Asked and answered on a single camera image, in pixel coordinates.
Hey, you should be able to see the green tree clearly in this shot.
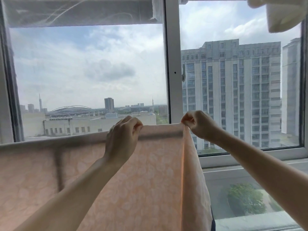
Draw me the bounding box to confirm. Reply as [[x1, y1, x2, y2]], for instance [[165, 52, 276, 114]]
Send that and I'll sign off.
[[227, 183, 267, 216]]

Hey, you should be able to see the domed stadium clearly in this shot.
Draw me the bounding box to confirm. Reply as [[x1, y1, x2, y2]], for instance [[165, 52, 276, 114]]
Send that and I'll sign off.
[[46, 105, 104, 118]]

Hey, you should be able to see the person's left forearm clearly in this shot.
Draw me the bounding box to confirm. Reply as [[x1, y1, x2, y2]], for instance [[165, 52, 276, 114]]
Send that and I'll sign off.
[[14, 151, 135, 231]]

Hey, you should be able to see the translucent plastic film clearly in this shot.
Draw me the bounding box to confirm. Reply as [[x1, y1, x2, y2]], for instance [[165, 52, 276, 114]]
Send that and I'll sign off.
[[4, 0, 164, 28]]

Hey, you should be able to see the white window frame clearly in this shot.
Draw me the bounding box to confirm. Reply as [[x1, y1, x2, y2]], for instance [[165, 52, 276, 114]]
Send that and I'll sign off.
[[164, 0, 308, 169]]

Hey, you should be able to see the white hanging cloth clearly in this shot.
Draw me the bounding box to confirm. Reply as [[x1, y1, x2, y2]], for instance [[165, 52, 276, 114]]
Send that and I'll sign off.
[[247, 0, 304, 34]]

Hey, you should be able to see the dark blue garment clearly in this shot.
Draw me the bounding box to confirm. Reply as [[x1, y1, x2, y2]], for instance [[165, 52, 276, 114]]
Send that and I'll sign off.
[[210, 206, 216, 231]]

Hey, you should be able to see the pink patterned cloth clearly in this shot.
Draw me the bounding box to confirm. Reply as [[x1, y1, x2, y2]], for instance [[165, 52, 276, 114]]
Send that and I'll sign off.
[[0, 123, 216, 231]]

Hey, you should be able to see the person's right forearm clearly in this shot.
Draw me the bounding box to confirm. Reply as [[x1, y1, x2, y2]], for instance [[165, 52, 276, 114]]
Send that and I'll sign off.
[[213, 127, 308, 229]]

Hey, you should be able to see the person's right hand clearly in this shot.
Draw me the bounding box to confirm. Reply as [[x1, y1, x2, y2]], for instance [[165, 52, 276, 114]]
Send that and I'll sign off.
[[181, 111, 218, 142]]

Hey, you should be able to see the low white building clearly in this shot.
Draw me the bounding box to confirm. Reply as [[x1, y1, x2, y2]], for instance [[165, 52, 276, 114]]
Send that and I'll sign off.
[[21, 111, 157, 138]]

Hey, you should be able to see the person's left hand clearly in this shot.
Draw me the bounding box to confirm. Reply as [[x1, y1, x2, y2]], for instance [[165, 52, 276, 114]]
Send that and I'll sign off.
[[103, 116, 144, 164]]

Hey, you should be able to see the narrow grey high-rise building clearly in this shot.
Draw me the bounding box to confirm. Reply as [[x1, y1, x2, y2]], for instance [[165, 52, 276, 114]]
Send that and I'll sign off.
[[281, 38, 301, 137]]

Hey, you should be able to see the dark office tower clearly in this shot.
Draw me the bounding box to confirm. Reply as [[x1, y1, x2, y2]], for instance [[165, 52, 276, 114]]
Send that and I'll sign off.
[[104, 98, 115, 113]]

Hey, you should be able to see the tall grey apartment building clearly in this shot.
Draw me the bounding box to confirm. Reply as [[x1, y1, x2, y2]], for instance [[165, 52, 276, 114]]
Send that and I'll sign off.
[[181, 39, 282, 155]]

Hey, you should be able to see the dark window screen frame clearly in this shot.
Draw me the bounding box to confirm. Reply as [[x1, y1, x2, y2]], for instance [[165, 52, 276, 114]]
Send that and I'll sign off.
[[0, 0, 25, 143]]

